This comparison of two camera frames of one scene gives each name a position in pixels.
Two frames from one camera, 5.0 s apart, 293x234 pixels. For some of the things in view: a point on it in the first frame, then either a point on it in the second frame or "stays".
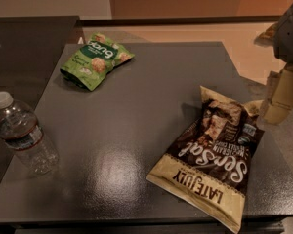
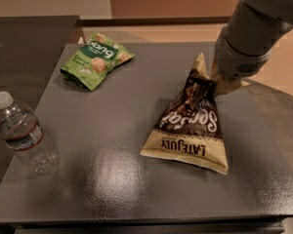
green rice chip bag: x=88 y=64 stays
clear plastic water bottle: x=18 y=124 stays
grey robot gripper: x=290 y=33 to x=238 y=61
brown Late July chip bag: x=210 y=164 to x=191 y=130
